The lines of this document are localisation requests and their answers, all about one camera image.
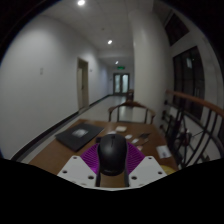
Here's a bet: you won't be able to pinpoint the small white box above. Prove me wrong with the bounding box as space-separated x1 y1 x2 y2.
114 125 128 133

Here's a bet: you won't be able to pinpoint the white paper sheet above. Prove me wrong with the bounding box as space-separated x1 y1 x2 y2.
155 144 173 160

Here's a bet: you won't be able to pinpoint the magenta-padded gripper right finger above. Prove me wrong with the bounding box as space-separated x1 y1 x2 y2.
124 143 168 188

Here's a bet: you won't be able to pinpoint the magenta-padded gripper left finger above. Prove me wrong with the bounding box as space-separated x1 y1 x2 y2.
57 143 102 188

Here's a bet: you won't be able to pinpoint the black closed laptop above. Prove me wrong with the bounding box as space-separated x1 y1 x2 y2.
54 122 105 153

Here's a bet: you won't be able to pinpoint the white side door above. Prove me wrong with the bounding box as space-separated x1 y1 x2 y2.
76 57 91 111

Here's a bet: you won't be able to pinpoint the glass double door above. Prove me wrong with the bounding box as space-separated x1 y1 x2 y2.
112 72 131 95

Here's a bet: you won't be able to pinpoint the ceiling lights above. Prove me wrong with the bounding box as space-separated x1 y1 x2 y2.
76 0 120 66

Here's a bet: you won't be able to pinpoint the black computer mouse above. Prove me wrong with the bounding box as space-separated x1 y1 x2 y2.
97 133 128 177

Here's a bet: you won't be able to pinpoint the wooden armchair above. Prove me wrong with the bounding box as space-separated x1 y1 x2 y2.
107 101 157 125

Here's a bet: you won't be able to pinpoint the dark framed window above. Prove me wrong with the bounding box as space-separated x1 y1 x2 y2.
172 45 205 120

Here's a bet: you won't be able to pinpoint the black railing with wooden handrail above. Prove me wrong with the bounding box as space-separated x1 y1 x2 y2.
159 88 224 172

